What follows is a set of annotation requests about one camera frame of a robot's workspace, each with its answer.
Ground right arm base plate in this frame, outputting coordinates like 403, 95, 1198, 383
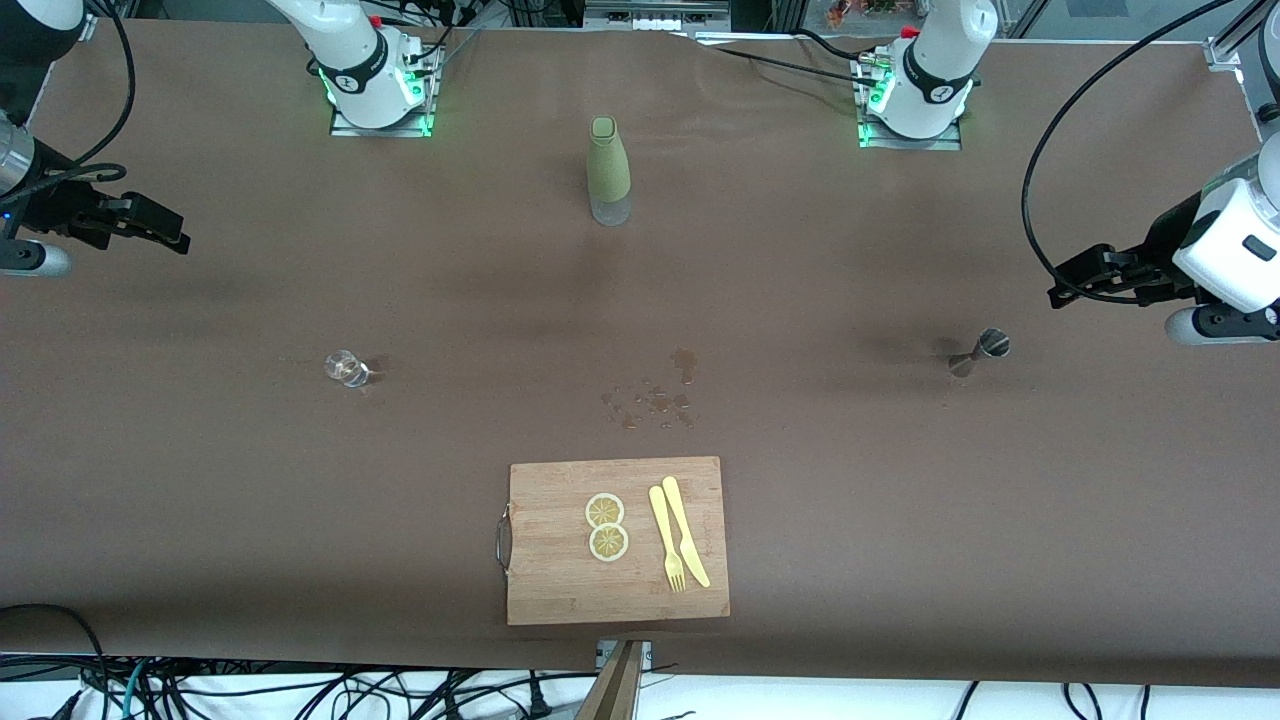
328, 44, 438, 139

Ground wooden beam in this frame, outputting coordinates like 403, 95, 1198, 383
574, 640, 647, 720

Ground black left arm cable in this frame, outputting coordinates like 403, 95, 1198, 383
1019, 0, 1243, 301

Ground clear glass measuring cup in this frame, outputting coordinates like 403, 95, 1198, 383
322, 348, 372, 390

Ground wooden cutting board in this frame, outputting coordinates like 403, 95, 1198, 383
495, 455, 732, 628

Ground yellow plastic fork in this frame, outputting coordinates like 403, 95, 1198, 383
647, 484, 689, 594

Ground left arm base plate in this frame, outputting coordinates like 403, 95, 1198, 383
856, 54, 964, 152

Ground teal floor cable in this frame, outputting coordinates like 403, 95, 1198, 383
117, 658, 153, 720

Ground orange background items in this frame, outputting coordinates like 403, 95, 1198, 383
824, 0, 907, 28

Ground brown table cover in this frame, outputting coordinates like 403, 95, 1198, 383
0, 18, 1280, 690

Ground green sleeved glass bottle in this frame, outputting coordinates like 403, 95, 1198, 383
585, 115, 634, 228

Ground steel jigger shaker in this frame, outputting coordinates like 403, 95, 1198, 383
947, 327, 1012, 380

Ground black floor cable loop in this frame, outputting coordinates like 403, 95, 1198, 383
0, 602, 111, 720

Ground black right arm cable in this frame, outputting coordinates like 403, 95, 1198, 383
0, 0, 138, 207

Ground black base power cable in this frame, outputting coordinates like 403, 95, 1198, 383
688, 28, 889, 93

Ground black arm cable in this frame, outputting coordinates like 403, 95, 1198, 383
0, 0, 138, 207
1019, 0, 1243, 301

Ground metal bracket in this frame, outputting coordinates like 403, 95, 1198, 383
596, 639, 654, 673

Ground yellow plastic knife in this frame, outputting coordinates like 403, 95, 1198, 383
660, 475, 713, 590

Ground grey power strip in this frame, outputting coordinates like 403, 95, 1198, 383
582, 0, 734, 34

